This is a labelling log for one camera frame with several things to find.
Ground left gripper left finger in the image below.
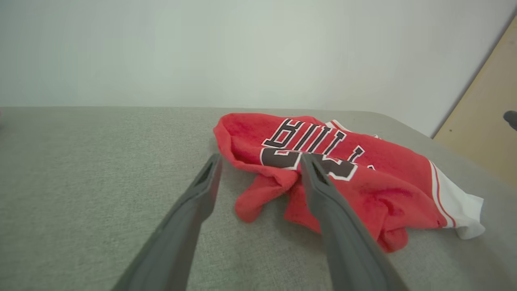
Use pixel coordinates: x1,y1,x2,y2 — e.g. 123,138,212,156
111,153,223,291

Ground red Bulls jersey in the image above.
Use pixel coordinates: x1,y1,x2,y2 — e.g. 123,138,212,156
213,112,485,253

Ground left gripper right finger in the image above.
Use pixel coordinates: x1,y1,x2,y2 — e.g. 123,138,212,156
300,153,408,291

